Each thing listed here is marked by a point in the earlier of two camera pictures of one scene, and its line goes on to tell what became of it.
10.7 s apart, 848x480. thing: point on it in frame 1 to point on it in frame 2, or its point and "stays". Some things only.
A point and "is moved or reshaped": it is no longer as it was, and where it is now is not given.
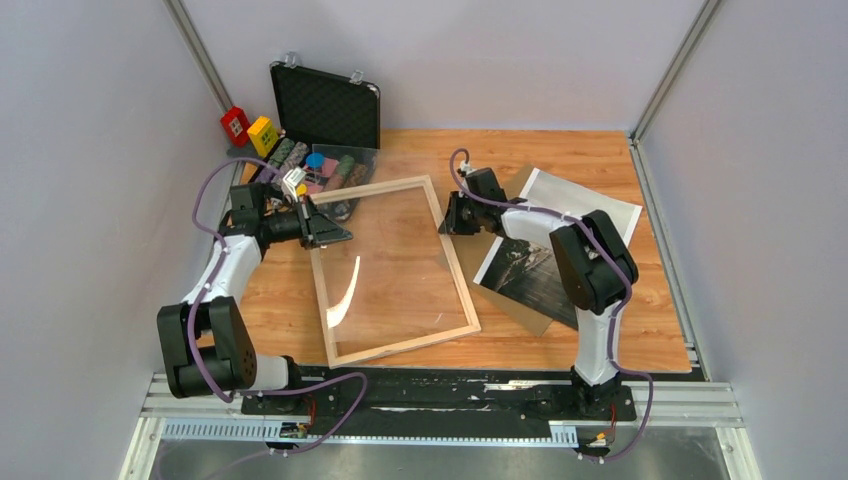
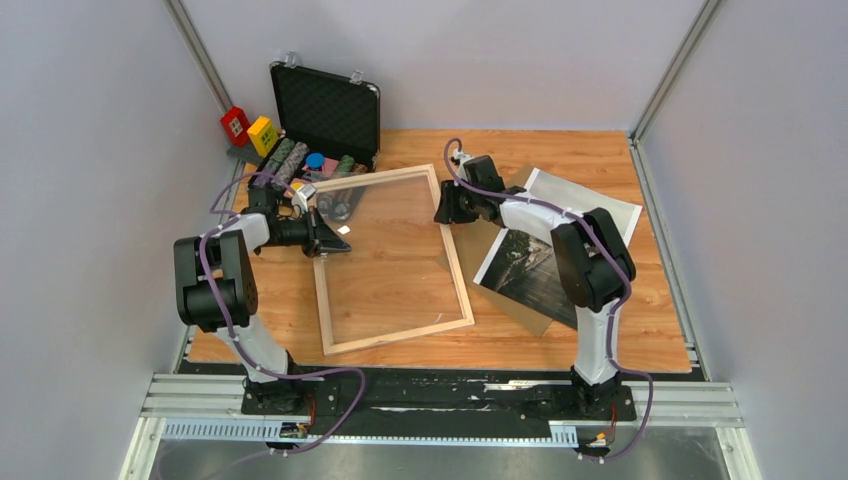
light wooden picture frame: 320,255 is moved or reshaped
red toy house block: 236,124 stays
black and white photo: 530,271 stays
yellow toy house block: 263,136 stays
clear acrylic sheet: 385,287 is moved or reshaped
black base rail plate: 442,401 stays
